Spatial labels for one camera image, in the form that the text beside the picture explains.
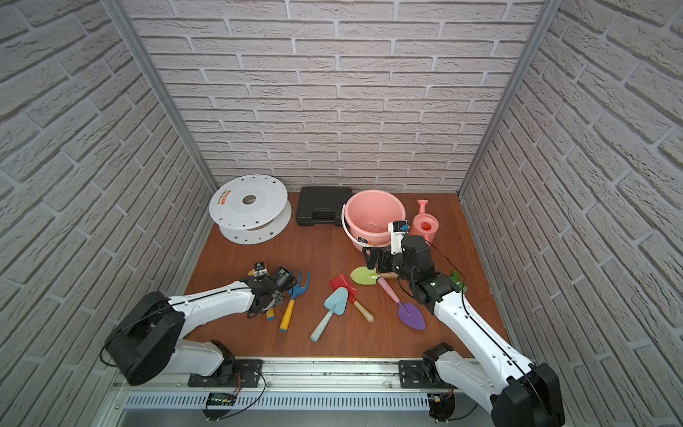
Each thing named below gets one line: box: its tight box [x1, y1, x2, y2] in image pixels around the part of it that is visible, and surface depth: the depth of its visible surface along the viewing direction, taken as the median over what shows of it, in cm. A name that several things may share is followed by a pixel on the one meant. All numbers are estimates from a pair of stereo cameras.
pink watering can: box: [409, 199, 440, 247], surface depth 97 cm
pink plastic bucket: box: [341, 189, 407, 253], surface depth 94 cm
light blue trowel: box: [310, 286, 349, 343], surface depth 88 cm
